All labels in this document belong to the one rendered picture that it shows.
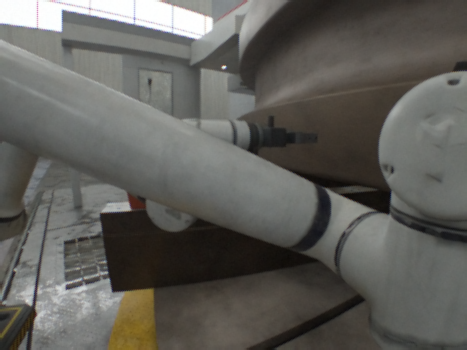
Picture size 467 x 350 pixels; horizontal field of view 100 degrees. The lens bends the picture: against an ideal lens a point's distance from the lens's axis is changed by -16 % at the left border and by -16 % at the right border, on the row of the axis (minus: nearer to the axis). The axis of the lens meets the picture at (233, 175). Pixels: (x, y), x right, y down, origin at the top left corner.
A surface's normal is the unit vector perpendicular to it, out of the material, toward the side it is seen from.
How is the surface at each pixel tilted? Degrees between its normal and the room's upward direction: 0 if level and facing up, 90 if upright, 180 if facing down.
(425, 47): 77
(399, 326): 90
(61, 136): 103
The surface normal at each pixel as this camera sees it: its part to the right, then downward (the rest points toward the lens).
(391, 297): -0.97, 0.04
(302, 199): 0.38, -0.25
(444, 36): -0.84, 0.04
